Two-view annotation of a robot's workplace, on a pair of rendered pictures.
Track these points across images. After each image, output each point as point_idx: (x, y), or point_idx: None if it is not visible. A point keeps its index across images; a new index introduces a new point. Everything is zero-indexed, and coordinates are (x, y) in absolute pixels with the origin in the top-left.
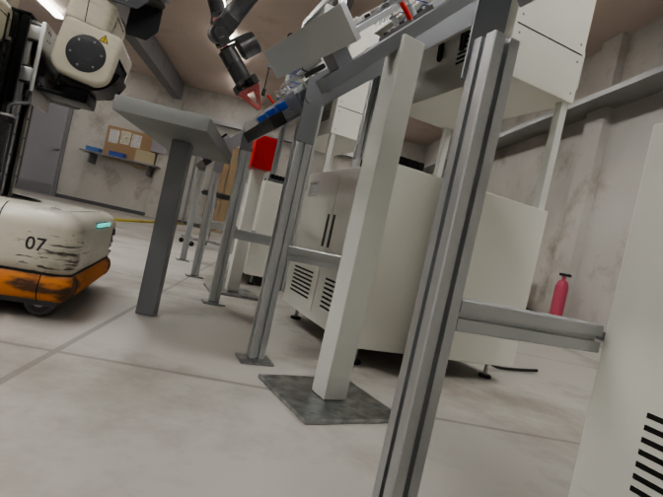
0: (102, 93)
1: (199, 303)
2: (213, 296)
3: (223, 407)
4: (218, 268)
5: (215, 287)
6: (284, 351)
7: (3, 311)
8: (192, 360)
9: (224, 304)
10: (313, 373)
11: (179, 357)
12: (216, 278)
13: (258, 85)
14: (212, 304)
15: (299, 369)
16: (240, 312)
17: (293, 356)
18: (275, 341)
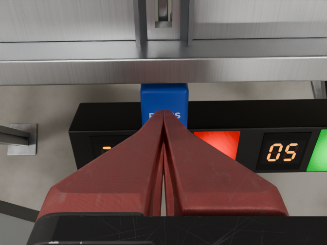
0: None
1: (37, 159)
2: (25, 140)
3: None
4: (2, 138)
5: (18, 139)
6: (233, 93)
7: None
8: (299, 192)
9: (29, 124)
10: (294, 84)
11: (296, 203)
12: (11, 140)
13: (272, 185)
14: (36, 141)
15: (287, 95)
16: (61, 107)
17: (247, 88)
18: (198, 93)
